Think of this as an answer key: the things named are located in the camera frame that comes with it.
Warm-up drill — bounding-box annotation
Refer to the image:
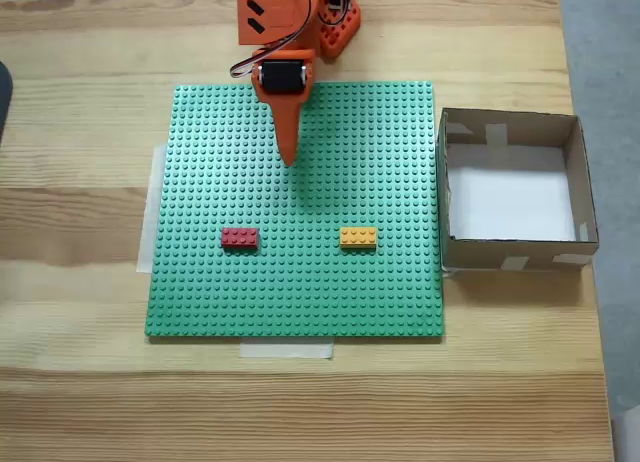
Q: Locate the brown cardboard box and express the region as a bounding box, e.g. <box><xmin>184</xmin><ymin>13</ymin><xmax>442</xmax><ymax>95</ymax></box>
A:
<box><xmin>435</xmin><ymin>106</ymin><xmax>600</xmax><ymax>273</ymax></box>

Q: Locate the masking tape strip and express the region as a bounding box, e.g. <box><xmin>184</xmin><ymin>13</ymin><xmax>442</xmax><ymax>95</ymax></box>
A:
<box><xmin>137</xmin><ymin>144</ymin><xmax>169</xmax><ymax>274</ymax></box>
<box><xmin>239</xmin><ymin>341</ymin><xmax>334</xmax><ymax>361</ymax></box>

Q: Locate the gripper servo cable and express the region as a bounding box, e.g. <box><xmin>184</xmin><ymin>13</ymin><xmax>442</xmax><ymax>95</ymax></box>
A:
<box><xmin>229</xmin><ymin>0</ymin><xmax>321</xmax><ymax>81</ymax></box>

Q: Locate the red lego block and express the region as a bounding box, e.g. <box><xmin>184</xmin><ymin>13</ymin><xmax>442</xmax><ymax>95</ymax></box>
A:
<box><xmin>220</xmin><ymin>227</ymin><xmax>262</xmax><ymax>254</ymax></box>

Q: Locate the green lego baseplate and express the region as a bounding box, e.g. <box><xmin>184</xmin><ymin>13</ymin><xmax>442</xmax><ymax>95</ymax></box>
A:
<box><xmin>144</xmin><ymin>80</ymin><xmax>446</xmax><ymax>339</ymax></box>

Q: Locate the yellow lego block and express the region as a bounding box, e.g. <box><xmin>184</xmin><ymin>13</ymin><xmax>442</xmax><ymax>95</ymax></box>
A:
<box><xmin>339</xmin><ymin>226</ymin><xmax>379</xmax><ymax>252</ymax></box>

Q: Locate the white paper sheet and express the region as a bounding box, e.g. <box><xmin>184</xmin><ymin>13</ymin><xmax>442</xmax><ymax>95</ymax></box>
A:
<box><xmin>444</xmin><ymin>144</ymin><xmax>579</xmax><ymax>242</ymax></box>

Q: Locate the black rounded object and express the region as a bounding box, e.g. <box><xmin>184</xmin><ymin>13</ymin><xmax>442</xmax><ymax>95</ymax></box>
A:
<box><xmin>0</xmin><ymin>60</ymin><xmax>14</xmax><ymax>146</ymax></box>

